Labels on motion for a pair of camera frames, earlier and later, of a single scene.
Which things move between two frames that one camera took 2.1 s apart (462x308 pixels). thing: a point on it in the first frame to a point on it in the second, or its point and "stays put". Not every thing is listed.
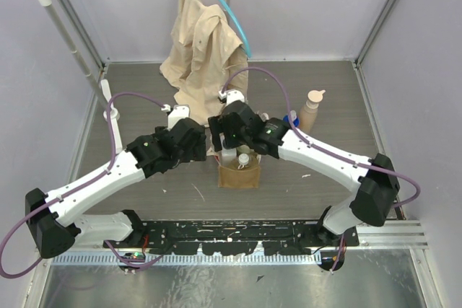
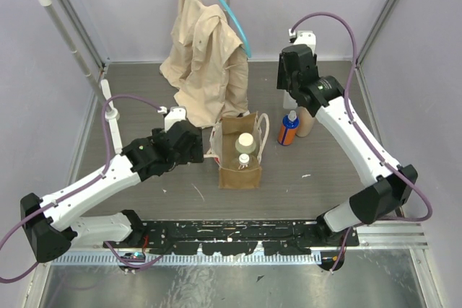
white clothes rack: x=100 y=88 stays put
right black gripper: x=218 y=125 to x=281 y=83
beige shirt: x=206 y=57 stays put
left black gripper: x=199 y=142 stays put
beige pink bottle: x=308 y=112 stays put
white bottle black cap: x=228 y=156 to x=289 y=102
